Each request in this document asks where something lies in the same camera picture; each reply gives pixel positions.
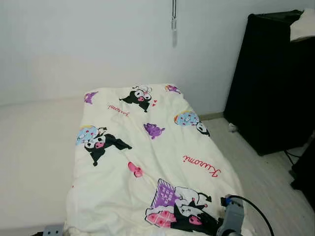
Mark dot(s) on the black furniture piece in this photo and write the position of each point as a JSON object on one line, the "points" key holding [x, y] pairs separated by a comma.
{"points": [[306, 172]]}

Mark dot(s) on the cream bed mattress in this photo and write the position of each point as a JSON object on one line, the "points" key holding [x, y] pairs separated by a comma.
{"points": [[34, 162]]}

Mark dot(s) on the cream cartoon print duvet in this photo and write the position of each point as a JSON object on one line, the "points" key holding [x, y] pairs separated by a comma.
{"points": [[147, 157]]}

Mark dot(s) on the small grey object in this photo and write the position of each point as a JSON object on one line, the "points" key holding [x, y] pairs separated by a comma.
{"points": [[232, 128]]}

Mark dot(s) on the black cabinet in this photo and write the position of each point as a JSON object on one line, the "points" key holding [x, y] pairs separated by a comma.
{"points": [[270, 88]]}

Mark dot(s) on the cream folded cloth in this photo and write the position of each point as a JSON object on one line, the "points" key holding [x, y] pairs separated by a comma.
{"points": [[302, 27]]}

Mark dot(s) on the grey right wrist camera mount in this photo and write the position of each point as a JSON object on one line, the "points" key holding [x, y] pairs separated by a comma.
{"points": [[235, 214]]}

